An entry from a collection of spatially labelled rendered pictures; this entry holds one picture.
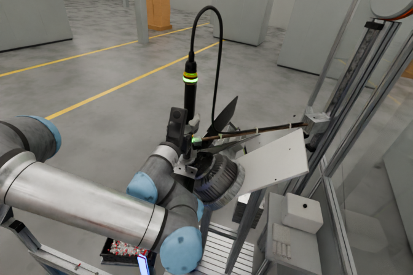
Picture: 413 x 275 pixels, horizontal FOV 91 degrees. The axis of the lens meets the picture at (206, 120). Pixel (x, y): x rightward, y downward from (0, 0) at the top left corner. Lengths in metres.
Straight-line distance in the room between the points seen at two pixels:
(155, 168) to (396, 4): 0.92
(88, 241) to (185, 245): 1.81
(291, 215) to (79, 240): 1.70
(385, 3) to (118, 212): 1.02
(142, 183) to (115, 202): 0.10
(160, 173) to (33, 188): 0.24
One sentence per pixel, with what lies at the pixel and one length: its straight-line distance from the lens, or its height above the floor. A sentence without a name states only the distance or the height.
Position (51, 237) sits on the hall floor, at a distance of 2.32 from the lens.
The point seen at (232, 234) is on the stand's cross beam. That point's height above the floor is 0.58.
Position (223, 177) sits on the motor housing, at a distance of 0.91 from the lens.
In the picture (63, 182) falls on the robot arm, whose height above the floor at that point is 1.56.
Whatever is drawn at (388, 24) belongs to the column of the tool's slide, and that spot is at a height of 1.79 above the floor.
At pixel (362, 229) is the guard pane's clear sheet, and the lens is 1.06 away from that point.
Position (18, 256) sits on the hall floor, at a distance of 2.35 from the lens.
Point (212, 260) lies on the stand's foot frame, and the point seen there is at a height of 0.08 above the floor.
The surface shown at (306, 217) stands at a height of 0.97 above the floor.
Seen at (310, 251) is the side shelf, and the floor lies 0.86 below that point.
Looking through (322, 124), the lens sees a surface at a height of 1.36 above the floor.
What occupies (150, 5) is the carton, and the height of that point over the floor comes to 0.81.
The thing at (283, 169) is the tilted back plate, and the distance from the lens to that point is 0.85.
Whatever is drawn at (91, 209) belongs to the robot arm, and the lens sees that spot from 0.41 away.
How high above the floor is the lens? 1.87
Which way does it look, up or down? 35 degrees down
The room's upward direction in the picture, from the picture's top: 6 degrees clockwise
